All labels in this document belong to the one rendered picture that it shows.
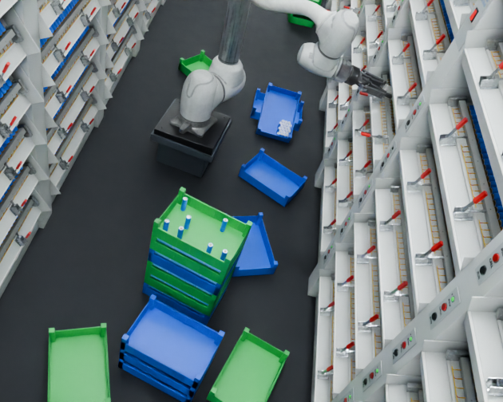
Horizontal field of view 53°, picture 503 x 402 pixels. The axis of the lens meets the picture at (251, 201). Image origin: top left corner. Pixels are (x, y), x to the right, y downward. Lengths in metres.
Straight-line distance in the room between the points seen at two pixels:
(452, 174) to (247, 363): 1.15
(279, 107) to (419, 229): 1.76
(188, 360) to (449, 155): 1.11
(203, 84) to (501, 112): 1.45
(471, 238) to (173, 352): 1.11
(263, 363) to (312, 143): 1.44
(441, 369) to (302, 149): 1.96
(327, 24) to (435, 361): 1.20
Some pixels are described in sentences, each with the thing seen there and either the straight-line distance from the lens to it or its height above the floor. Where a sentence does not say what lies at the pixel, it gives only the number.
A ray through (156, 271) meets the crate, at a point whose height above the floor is 0.20.
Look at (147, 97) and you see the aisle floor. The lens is 3.04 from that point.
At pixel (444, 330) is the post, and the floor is 1.02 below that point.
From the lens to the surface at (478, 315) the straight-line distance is 1.12.
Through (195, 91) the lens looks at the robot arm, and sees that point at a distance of 2.40.
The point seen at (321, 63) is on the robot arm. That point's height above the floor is 0.89.
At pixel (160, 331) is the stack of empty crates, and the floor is 0.16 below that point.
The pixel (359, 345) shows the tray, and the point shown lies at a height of 0.55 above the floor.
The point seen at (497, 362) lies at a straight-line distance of 1.08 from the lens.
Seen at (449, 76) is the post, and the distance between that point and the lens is 1.56.
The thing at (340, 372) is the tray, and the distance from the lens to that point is 1.81.
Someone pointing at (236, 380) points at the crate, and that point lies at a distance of 2.07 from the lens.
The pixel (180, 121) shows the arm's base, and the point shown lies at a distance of 2.52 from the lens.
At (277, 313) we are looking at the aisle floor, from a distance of 2.25.
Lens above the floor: 1.88
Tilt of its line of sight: 47 degrees down
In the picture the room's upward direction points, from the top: 21 degrees clockwise
